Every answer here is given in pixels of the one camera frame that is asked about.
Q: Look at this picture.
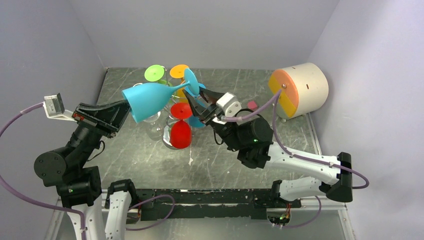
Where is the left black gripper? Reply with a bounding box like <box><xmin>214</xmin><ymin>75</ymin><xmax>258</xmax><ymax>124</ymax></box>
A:
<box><xmin>65</xmin><ymin>97</ymin><xmax>134</xmax><ymax>169</ymax></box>

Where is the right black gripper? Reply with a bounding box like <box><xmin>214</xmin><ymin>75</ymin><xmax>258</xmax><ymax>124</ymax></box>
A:
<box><xmin>182</xmin><ymin>82</ymin><xmax>244</xmax><ymax>152</ymax></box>

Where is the blue plastic wine glass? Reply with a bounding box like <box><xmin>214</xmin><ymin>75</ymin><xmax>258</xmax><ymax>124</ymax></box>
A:
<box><xmin>121</xmin><ymin>68</ymin><xmax>200</xmax><ymax>123</ymax></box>
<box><xmin>185</xmin><ymin>87</ymin><xmax>206</xmax><ymax>128</ymax></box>

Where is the red plastic wine glass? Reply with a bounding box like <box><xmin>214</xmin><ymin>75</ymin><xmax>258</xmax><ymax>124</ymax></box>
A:
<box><xmin>170</xmin><ymin>102</ymin><xmax>192</xmax><ymax>149</ymax></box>

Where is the orange plastic wine glass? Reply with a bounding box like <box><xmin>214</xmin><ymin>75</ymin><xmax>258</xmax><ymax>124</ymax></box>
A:
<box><xmin>169</xmin><ymin>64</ymin><xmax>189</xmax><ymax>103</ymax></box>

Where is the clear wine glass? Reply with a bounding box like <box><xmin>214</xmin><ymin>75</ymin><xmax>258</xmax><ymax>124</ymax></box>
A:
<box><xmin>143</xmin><ymin>111</ymin><xmax>166</xmax><ymax>141</ymax></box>

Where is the green plastic wine glass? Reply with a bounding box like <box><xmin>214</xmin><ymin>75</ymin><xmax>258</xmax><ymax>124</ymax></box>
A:
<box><xmin>144</xmin><ymin>64</ymin><xmax>171</xmax><ymax>87</ymax></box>

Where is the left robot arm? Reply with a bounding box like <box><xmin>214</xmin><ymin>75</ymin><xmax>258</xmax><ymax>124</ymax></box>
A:
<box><xmin>34</xmin><ymin>96</ymin><xmax>139</xmax><ymax>240</ymax></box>

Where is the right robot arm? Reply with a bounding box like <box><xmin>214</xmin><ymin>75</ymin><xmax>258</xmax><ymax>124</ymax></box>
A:
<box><xmin>183</xmin><ymin>87</ymin><xmax>353</xmax><ymax>207</ymax></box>

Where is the chrome wine glass rack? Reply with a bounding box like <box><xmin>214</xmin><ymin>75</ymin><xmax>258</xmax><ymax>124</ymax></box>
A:
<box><xmin>157</xmin><ymin>70</ymin><xmax>178</xmax><ymax>150</ymax></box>

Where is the pink small block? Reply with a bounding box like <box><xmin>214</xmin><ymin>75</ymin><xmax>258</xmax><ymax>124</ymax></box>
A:
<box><xmin>247</xmin><ymin>100</ymin><xmax>259</xmax><ymax>111</ymax></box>

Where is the cream cylinder with orange face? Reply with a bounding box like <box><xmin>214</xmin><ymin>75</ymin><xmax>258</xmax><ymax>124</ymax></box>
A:
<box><xmin>268</xmin><ymin>62</ymin><xmax>329</xmax><ymax>120</ymax></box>

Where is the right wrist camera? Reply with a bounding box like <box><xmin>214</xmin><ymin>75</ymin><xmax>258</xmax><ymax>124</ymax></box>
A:
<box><xmin>215</xmin><ymin>92</ymin><xmax>242</xmax><ymax>120</ymax></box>

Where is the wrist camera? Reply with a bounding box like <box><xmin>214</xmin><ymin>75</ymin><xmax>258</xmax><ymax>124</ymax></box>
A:
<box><xmin>43</xmin><ymin>93</ymin><xmax>76</xmax><ymax>122</ymax></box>
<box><xmin>215</xmin><ymin>92</ymin><xmax>242</xmax><ymax>120</ymax></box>

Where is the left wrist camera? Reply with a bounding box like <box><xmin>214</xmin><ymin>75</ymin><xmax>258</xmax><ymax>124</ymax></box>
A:
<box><xmin>43</xmin><ymin>93</ymin><xmax>76</xmax><ymax>122</ymax></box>

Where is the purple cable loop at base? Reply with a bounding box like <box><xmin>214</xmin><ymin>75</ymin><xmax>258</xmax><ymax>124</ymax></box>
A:
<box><xmin>125</xmin><ymin>194</ymin><xmax>176</xmax><ymax>232</ymax></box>

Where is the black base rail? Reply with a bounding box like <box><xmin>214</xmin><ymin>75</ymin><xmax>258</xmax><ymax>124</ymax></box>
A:
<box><xmin>136</xmin><ymin>188</ymin><xmax>302</xmax><ymax>221</ymax></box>

